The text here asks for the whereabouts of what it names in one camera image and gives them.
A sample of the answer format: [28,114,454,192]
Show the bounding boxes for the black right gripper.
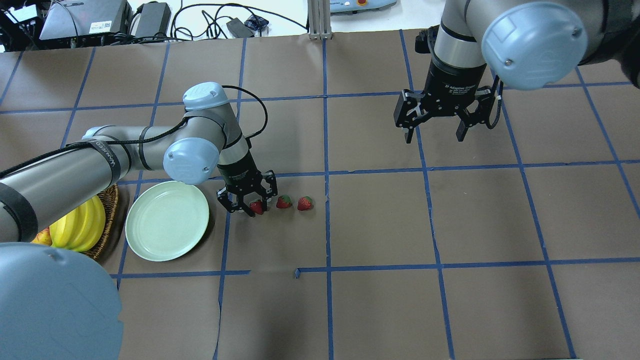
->
[393,63,502,144]

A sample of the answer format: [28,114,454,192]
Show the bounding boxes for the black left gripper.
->
[217,152,278,214]

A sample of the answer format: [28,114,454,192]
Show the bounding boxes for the red strawberry plate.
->
[249,200,266,215]

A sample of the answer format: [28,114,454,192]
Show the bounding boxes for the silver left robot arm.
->
[1,82,278,360]

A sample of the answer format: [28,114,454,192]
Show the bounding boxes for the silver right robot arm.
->
[243,0,639,144]

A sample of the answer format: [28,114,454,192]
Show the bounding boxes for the pale green plate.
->
[125,181,210,262]

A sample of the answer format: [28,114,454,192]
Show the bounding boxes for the red middle strawberry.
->
[276,194,293,209]

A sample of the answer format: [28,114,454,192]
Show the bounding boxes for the red strawberry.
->
[276,194,293,209]
[296,196,314,211]

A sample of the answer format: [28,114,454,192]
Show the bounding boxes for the red far strawberry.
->
[296,196,314,211]

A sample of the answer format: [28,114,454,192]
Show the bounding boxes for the brown wicker basket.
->
[82,184,121,263]

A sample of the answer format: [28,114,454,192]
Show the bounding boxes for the blue teach pendant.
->
[329,0,398,15]

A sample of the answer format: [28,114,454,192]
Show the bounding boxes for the yellow banana bunch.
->
[49,195,106,253]

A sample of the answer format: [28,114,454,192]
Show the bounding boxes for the black power adapter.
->
[130,1,171,37]

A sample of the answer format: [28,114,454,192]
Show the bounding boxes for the red yellow apple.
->
[30,227,53,247]

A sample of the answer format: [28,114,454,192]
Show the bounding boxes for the black computer case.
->
[39,0,131,41]

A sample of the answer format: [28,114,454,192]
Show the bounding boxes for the aluminium frame post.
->
[307,0,333,40]

